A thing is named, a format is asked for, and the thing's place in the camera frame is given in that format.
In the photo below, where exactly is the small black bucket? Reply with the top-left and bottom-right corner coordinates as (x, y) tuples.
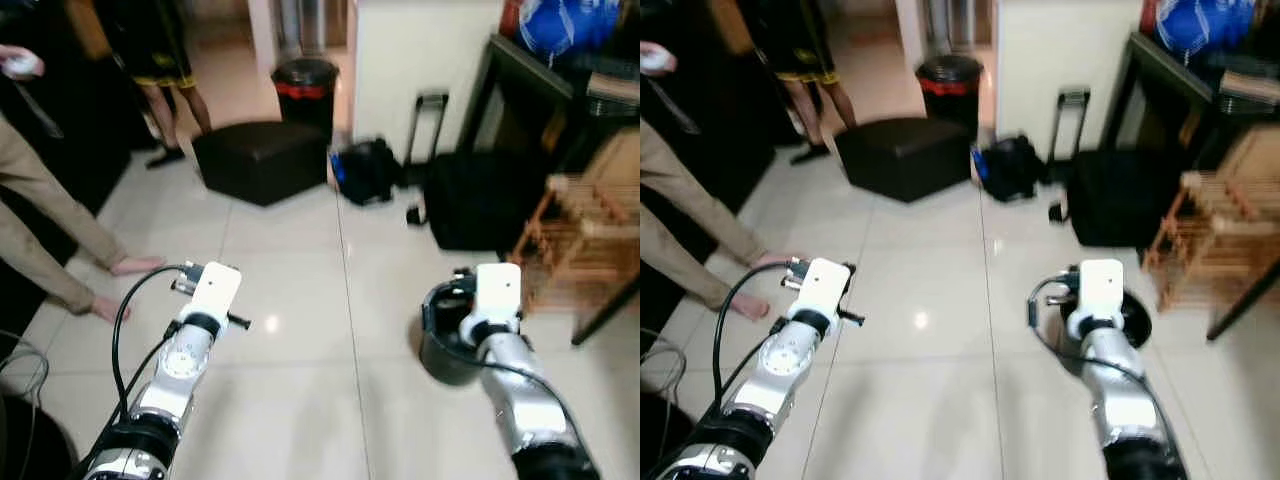
(418, 275), (501, 388)
(1058, 285), (1153, 349)

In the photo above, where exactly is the black trolley suitcase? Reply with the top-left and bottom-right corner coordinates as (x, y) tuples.
(1046, 88), (1191, 251)
(404, 91), (553, 253)

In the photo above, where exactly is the black backpack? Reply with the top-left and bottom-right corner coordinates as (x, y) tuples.
(330, 138), (407, 207)
(972, 135), (1051, 204)

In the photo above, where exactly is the wooden slatted rack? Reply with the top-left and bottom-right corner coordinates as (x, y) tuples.
(1143, 125), (1280, 313)
(508, 128), (641, 317)

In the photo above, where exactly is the person in beige trousers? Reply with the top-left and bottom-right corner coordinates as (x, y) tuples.
(0, 112), (167, 323)
(640, 118), (806, 323)

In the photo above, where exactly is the black leather ottoman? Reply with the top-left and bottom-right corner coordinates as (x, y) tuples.
(835, 117), (973, 204)
(192, 120), (331, 208)

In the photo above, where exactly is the black glossy desk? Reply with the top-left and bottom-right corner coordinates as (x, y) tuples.
(1100, 30), (1280, 171)
(462, 33), (641, 176)

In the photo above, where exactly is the brown flat cardboard box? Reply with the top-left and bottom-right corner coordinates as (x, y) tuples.
(1218, 70), (1280, 109)
(586, 72), (641, 107)

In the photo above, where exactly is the blue fabric bag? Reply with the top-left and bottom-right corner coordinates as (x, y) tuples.
(1150, 0), (1259, 59)
(515, 0), (623, 63)

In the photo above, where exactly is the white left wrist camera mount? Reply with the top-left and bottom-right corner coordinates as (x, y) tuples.
(800, 257), (853, 319)
(188, 262), (243, 323)

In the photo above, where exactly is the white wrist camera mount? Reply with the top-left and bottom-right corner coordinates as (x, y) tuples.
(1066, 258), (1125, 341)
(188, 262), (243, 323)
(800, 257), (853, 319)
(458, 262), (523, 343)

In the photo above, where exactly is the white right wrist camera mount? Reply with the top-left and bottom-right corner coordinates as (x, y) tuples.
(1066, 258), (1125, 341)
(458, 262), (523, 343)

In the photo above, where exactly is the grey loose cable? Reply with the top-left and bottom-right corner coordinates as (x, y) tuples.
(640, 328), (691, 401)
(0, 330), (51, 471)

